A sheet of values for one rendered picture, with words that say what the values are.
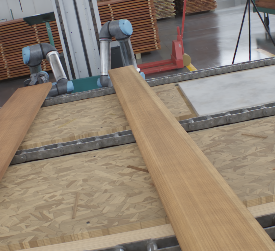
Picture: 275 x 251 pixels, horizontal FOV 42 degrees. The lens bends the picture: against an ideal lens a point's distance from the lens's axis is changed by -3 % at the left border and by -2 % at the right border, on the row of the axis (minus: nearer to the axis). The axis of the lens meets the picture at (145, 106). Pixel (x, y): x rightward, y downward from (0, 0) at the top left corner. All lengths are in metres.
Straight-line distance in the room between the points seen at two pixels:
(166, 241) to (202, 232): 0.09
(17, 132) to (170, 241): 0.85
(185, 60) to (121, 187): 4.69
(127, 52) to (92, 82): 0.47
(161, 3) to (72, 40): 9.34
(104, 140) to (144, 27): 5.62
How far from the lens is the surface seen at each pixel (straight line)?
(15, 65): 7.04
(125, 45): 2.67
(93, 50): 3.02
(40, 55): 2.64
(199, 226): 0.73
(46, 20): 4.78
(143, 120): 1.26
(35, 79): 2.18
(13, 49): 7.00
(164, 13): 12.36
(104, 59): 2.67
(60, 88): 2.38
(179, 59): 5.38
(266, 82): 1.64
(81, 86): 3.01
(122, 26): 2.60
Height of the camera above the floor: 1.33
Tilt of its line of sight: 19 degrees down
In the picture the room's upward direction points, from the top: 10 degrees counter-clockwise
